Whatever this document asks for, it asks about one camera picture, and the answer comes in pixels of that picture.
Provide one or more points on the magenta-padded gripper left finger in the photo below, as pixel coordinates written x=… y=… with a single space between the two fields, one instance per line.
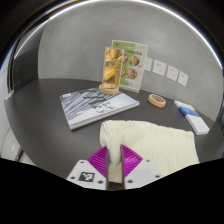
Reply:
x=97 y=162

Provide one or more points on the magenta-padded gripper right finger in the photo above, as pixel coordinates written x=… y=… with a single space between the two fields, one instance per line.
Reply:
x=131 y=161

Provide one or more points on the cream yellow towel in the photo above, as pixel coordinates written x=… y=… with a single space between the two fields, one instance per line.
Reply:
x=160 y=143

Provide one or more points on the grey photo cover magazine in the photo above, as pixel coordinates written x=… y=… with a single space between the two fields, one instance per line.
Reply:
x=96 y=106

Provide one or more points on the beige tape roll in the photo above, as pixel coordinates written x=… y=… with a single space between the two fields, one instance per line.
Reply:
x=156 y=100

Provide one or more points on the white and blue booklet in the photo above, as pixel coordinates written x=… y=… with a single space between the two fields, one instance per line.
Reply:
x=194 y=118

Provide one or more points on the green menu sign stand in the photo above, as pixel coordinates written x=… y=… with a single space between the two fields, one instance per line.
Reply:
x=133 y=63

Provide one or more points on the white wall socket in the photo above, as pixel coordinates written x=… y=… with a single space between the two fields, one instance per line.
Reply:
x=182 y=78
x=148 y=64
x=172 y=73
x=159 y=67

